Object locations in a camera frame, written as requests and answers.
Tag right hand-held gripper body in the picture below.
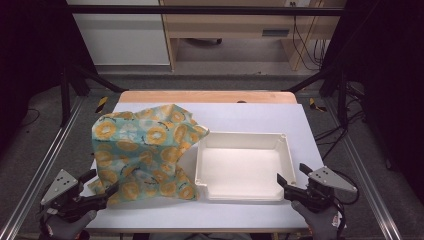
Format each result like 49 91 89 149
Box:
284 166 358 214

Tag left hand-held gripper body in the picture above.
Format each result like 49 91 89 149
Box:
39 169 110 224

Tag white plastic tray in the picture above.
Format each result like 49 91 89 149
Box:
194 131 297 203

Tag green bag with orange print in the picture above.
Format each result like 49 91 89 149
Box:
87 103 211 206

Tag person's left hand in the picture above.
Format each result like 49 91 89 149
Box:
39 209 98 240

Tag person's right hand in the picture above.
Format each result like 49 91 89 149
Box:
291 200 341 240

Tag yellow and black tape strip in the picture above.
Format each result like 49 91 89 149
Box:
308 97 328 113
95 95 110 115

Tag black metal stand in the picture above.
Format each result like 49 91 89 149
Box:
59 63 130 128
282 63 350 130

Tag white table mat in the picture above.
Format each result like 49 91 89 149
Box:
81 102 325 232

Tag dark curtain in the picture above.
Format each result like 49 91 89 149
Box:
0 0 98 154
319 0 424 198

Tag white cabinet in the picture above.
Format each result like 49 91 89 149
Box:
65 0 171 67

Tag light wooden desk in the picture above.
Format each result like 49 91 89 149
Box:
159 0 348 72

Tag aluminium rail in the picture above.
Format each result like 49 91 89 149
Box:
0 95 85 240
323 99 403 240

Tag right hand-held gripper cable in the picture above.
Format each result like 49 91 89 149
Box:
331 169 361 240

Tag black floor cables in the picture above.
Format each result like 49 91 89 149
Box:
313 83 367 162

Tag thin black floor cable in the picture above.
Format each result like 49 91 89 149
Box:
19 107 42 128

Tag black cables at desk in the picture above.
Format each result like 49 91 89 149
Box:
290 1 330 72

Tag black horizontal frame bar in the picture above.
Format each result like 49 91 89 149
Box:
66 4 345 17

